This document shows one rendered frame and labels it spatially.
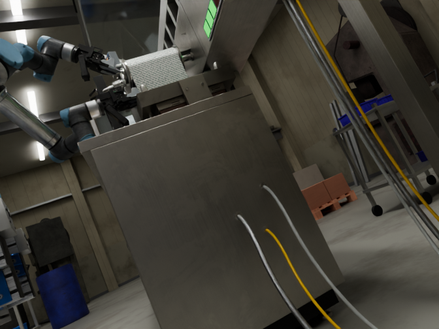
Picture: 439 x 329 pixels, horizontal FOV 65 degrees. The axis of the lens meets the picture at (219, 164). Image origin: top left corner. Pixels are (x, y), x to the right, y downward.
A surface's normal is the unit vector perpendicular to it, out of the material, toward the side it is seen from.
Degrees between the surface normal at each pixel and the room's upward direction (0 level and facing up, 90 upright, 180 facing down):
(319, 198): 90
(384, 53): 90
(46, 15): 90
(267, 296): 90
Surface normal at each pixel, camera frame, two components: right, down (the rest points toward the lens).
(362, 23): -0.89, 0.36
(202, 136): 0.20, -0.26
